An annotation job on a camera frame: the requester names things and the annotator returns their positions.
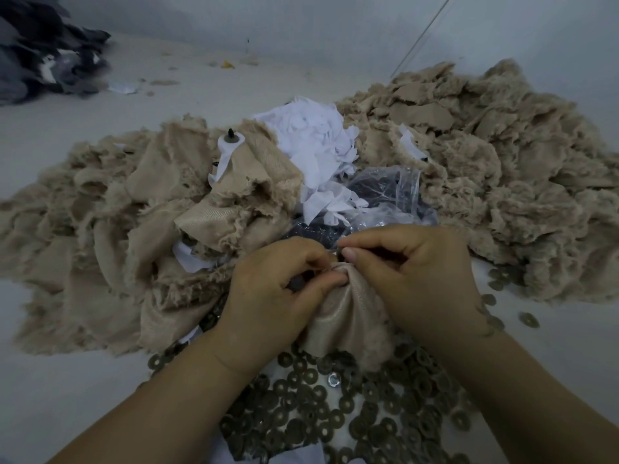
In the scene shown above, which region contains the pile of white paper scraps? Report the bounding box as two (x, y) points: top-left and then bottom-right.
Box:
(172, 95), (428, 273)

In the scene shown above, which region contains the pile of dark grey fabric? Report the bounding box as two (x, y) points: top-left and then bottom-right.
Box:
(0, 0), (112, 106)

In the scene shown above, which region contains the clear plastic bag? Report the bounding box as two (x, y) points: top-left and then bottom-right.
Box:
(283, 165), (438, 252)

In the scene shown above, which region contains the pile of bronze metal washers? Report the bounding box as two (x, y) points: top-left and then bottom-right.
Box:
(147, 266), (541, 464)

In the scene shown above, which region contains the person's left forearm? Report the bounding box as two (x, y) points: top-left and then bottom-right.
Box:
(47, 326), (257, 464)

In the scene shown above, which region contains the person's left hand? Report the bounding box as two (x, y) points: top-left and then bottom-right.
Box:
(211, 237), (350, 374)

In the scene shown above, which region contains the person's right hand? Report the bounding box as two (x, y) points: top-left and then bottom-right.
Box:
(337, 224), (495, 347)

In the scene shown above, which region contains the black stud on white disc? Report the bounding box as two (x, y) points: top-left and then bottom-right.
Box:
(217, 129), (246, 154)

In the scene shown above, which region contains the pile of beige fabric pieces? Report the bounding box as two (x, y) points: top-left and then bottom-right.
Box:
(0, 59), (619, 357)

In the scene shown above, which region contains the beige fuzzy fabric piece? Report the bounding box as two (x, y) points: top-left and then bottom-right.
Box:
(299, 262), (402, 372)

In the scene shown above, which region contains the person's right forearm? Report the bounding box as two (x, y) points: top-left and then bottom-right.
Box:
(426, 328), (619, 464)

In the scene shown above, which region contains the thin grey cable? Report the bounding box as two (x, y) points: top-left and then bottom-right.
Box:
(390, 0), (455, 78)

